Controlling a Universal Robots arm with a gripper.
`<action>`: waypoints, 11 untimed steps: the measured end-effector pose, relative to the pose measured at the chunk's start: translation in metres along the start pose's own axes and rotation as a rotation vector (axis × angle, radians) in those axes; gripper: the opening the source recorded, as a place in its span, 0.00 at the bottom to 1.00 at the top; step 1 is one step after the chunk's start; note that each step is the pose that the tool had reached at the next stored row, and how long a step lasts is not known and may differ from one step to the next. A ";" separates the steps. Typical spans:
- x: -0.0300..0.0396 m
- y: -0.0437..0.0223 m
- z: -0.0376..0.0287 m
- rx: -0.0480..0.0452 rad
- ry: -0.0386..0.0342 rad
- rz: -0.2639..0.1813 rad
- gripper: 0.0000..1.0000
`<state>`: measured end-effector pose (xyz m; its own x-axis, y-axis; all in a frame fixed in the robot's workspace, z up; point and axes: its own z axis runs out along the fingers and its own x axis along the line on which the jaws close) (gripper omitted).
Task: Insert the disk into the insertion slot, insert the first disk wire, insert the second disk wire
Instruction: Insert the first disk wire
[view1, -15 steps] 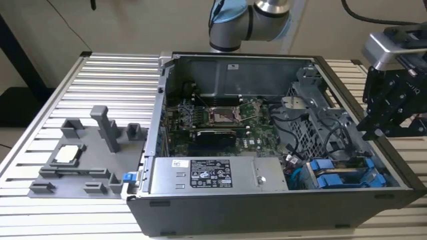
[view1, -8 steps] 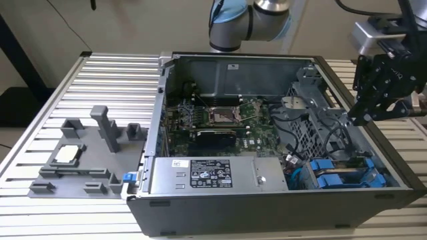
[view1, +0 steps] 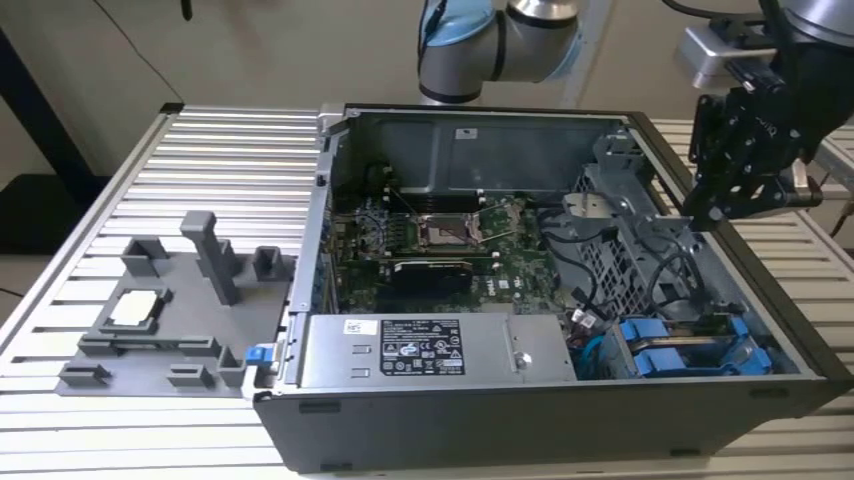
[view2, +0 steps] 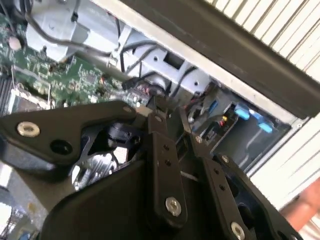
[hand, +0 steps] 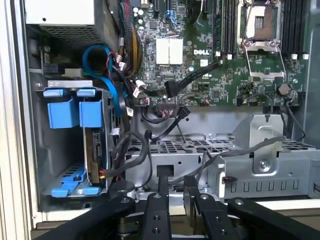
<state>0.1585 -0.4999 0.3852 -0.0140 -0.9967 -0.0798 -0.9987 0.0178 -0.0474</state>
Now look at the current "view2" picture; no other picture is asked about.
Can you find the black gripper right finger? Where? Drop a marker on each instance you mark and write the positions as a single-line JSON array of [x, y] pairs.
[[220, 200]]

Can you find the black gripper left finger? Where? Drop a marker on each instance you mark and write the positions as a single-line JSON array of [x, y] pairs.
[[50, 120]]

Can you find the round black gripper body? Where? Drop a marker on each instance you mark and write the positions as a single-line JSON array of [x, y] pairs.
[[107, 205]]

